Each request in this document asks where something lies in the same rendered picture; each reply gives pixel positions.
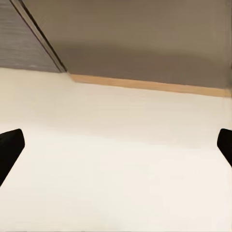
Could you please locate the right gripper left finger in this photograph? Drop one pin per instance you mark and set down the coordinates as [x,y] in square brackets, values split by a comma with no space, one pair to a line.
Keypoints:
[12,144]

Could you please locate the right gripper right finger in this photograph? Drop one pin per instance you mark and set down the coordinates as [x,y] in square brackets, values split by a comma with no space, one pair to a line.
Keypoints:
[224,143]

